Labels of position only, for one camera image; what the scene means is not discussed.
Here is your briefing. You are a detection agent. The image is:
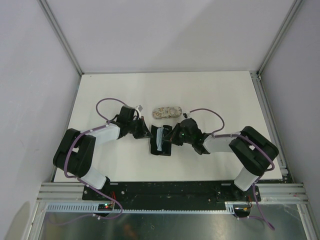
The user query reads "black rectangular glasses case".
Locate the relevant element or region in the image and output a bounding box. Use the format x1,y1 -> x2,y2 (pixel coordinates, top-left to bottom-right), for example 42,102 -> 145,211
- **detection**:
149,125 -> 173,157

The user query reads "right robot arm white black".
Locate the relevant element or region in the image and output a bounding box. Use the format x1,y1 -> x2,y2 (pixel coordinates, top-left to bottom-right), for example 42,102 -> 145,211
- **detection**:
157,118 -> 279,201

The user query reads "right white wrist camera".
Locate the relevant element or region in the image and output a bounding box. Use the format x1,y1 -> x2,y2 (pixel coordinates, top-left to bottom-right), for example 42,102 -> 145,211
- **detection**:
182,111 -> 191,119

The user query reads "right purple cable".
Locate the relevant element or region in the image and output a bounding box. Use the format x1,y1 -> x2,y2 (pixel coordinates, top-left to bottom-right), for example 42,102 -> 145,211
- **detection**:
188,108 -> 276,230

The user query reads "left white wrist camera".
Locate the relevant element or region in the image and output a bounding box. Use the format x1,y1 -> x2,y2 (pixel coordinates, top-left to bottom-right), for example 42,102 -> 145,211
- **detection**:
134,105 -> 143,119

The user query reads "aluminium corner post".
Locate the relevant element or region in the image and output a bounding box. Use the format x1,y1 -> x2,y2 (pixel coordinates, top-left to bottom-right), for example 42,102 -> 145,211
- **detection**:
256,0 -> 305,76
37,0 -> 84,77

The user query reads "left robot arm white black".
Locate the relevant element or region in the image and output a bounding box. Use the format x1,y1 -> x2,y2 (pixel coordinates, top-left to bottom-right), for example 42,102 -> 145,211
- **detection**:
53,105 -> 153,200

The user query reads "white slotted cable duct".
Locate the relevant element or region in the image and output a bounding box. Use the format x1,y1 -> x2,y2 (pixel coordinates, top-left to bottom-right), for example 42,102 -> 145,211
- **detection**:
46,202 -> 235,214

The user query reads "left aluminium corner post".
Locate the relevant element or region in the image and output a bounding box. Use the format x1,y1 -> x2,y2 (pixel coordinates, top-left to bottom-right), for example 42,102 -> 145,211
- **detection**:
37,0 -> 84,77

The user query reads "blue cleaning cloth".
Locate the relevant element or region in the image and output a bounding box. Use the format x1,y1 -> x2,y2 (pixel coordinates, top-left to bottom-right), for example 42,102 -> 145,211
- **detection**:
156,127 -> 164,152

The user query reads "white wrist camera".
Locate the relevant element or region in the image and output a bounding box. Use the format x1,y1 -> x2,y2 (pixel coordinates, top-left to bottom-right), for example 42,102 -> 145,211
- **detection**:
182,111 -> 191,119
134,105 -> 143,119

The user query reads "right aluminium corner post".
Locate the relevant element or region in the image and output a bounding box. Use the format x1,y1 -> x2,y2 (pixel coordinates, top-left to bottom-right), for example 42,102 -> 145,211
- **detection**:
256,0 -> 305,76

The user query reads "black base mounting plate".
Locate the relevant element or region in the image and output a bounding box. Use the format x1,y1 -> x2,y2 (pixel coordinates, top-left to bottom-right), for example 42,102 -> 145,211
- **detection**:
82,180 -> 261,210

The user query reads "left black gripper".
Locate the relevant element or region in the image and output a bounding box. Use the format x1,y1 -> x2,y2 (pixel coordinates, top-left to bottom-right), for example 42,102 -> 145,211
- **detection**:
126,116 -> 152,139

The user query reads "patterned glasses case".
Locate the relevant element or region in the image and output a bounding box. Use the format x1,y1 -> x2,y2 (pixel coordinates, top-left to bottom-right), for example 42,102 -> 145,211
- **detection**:
152,106 -> 183,120

